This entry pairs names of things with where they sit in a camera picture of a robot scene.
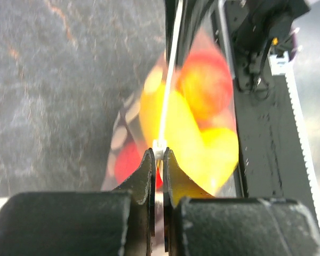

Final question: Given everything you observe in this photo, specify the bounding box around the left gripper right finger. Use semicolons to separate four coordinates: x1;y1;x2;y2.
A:
163;148;214;255

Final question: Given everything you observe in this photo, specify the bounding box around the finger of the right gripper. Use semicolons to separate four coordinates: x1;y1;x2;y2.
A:
164;1;218;67

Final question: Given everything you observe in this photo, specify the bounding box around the red tomato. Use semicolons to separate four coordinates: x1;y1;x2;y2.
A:
177;50;233;120

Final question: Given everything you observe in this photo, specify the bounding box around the clear polka dot zip bag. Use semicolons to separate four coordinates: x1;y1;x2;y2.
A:
101;1;239;197

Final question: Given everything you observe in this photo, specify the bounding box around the red apple back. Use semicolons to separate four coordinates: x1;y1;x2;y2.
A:
114;142;142;186

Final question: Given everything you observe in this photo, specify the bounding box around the yellow red mango back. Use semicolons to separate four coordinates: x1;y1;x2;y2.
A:
139;83;203;170

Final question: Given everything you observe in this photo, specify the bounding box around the light blue cable duct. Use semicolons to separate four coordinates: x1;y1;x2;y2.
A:
268;50;320;256

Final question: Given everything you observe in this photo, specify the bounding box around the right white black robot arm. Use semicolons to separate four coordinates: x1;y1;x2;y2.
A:
175;1;311;67

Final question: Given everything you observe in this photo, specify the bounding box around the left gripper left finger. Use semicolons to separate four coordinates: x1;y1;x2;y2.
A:
114;148;156;255

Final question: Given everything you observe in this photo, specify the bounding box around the yellow lemon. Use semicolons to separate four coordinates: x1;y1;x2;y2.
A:
188;127;239;194

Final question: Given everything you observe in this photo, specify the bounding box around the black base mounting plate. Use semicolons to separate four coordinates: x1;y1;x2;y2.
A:
210;0;318;203

